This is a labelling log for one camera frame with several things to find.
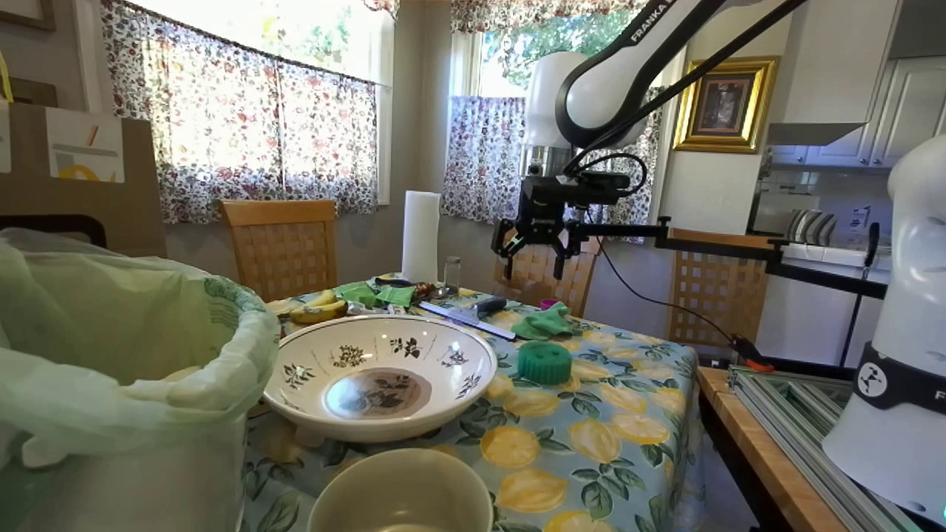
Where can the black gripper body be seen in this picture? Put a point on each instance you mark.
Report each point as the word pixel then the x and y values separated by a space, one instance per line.
pixel 551 196

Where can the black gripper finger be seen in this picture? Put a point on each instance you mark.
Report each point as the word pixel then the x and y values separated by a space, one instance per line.
pixel 510 241
pixel 566 252

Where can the round green sponge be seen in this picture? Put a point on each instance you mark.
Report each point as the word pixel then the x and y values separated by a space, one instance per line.
pixel 544 363

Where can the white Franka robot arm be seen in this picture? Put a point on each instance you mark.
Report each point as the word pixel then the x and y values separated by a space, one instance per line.
pixel 629 79

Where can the wooden lattice back chair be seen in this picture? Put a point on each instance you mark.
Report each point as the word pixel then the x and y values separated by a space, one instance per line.
pixel 280 246
pixel 535 284
pixel 719 296

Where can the small glass jar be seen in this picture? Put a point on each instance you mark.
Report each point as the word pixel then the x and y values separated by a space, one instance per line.
pixel 452 274

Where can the crumpled green cloth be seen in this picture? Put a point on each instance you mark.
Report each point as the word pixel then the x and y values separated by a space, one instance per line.
pixel 378 295
pixel 547 324

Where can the narrow floral curtain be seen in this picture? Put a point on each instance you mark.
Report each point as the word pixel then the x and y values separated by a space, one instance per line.
pixel 638 196
pixel 483 159

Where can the white paper towel roll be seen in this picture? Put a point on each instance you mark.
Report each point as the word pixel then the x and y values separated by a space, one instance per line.
pixel 419 236

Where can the silver table knife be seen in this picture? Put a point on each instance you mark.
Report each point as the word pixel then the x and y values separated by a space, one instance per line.
pixel 461 318

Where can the floral curtain valance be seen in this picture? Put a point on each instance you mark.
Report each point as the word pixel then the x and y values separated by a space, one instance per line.
pixel 490 17

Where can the lemon print tablecloth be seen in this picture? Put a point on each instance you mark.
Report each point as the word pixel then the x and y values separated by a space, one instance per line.
pixel 592 444

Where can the gold framed picture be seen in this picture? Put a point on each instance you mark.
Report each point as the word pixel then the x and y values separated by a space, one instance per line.
pixel 725 104

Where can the yellow banana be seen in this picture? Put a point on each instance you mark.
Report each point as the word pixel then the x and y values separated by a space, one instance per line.
pixel 320 311

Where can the large patterned white bowl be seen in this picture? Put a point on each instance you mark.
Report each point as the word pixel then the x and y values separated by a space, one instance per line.
pixel 313 394

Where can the dish rack with plates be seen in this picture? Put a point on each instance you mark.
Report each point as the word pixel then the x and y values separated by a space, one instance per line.
pixel 814 227

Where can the white counter cabinet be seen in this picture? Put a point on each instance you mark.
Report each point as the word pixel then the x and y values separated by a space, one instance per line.
pixel 807 314

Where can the small plain white bowl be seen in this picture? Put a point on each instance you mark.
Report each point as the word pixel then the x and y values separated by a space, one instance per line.
pixel 394 493

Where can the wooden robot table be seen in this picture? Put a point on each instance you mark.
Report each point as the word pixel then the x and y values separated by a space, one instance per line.
pixel 756 453

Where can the wide floral curtain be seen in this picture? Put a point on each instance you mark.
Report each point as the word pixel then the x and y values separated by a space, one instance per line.
pixel 238 129

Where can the white kitchen cabinet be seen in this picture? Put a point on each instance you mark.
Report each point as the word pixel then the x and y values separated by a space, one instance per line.
pixel 845 69

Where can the brown cardboard box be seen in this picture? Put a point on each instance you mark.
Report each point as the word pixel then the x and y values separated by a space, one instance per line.
pixel 136 207

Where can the green bin liner bag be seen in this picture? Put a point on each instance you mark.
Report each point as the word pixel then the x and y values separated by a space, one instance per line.
pixel 118 327

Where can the white paper sheet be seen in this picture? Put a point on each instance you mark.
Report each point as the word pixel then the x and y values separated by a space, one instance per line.
pixel 82 144

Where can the white compost bin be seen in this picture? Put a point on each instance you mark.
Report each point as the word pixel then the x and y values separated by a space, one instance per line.
pixel 118 493

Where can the aluminium rail base plate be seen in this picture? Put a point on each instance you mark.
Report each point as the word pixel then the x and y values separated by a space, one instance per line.
pixel 817 423

